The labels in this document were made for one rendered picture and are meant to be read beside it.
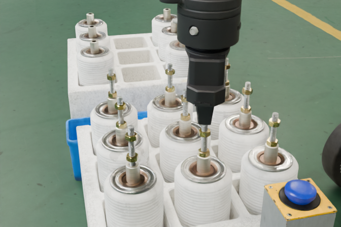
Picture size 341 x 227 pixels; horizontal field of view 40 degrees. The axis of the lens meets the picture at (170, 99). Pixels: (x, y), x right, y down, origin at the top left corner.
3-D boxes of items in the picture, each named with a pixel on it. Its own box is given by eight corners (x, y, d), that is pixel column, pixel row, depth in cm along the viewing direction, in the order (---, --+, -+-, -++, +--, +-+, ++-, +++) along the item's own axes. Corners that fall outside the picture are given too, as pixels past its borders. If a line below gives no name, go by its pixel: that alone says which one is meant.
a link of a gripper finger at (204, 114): (194, 122, 74) (195, 86, 71) (214, 123, 74) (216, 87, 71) (193, 127, 73) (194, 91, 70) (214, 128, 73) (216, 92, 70)
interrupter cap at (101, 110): (130, 101, 100) (130, 98, 100) (134, 118, 94) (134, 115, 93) (94, 104, 99) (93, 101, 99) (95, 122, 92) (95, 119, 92)
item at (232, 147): (271, 205, 97) (280, 130, 89) (231, 220, 94) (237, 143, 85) (244, 179, 105) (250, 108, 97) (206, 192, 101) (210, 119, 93)
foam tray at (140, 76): (184, 78, 168) (185, 30, 159) (214, 136, 134) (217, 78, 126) (72, 88, 161) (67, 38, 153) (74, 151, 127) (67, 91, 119)
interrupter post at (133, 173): (127, 186, 75) (126, 169, 73) (124, 178, 77) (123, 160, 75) (142, 184, 75) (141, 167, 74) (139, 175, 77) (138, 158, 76)
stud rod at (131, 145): (135, 169, 74) (133, 128, 71) (129, 168, 74) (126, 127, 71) (136, 165, 75) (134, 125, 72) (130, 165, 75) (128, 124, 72)
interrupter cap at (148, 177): (113, 199, 72) (113, 196, 72) (106, 171, 78) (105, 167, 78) (162, 191, 74) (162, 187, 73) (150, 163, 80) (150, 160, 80)
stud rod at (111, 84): (112, 104, 95) (109, 70, 91) (109, 102, 95) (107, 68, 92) (116, 103, 95) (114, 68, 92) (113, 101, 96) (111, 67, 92)
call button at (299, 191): (305, 188, 64) (307, 176, 64) (320, 207, 61) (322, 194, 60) (278, 192, 64) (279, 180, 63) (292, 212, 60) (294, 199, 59)
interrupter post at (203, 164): (212, 168, 79) (213, 151, 77) (208, 176, 77) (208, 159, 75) (198, 165, 80) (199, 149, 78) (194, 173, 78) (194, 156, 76)
